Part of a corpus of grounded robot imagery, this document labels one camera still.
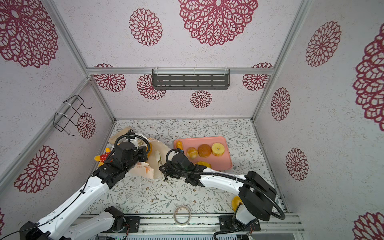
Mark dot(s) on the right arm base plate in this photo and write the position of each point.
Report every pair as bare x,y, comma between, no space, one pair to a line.
229,223

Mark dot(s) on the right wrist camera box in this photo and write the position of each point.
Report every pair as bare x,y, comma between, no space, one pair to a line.
181,162

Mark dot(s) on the long twisted fake bread stick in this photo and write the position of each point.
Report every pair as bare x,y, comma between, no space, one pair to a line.
179,145

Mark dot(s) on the round orange fake bun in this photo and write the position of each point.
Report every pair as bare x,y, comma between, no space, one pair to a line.
204,150

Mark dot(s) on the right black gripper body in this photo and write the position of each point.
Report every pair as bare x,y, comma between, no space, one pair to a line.
172,170

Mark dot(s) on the grey wall shelf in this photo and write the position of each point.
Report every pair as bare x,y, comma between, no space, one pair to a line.
193,79

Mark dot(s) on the clear tape roll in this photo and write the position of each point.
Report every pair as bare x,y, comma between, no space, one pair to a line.
182,216

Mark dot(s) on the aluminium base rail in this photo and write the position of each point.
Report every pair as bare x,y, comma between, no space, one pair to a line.
208,224

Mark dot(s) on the steel tongs cream tips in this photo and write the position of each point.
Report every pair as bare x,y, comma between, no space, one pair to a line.
160,163

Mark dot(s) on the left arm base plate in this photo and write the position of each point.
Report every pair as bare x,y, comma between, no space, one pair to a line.
131,224

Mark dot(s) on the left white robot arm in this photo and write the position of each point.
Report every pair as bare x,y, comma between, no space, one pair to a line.
58,225

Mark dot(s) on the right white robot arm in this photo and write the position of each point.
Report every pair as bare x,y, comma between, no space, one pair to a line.
256,195

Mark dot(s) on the pink plastic tray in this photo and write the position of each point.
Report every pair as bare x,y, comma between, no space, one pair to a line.
218,163

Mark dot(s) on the yellow fake croissant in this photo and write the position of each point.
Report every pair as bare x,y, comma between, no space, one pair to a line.
201,163

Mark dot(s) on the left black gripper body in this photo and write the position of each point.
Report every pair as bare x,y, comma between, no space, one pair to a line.
140,158

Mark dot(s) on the yellow ring-shaped fake bread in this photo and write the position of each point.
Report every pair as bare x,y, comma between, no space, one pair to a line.
218,149

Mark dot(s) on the white paper bag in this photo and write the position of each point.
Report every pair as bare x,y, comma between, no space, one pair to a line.
150,169

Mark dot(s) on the yellow plush toy red dress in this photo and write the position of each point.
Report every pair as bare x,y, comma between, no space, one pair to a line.
102,158

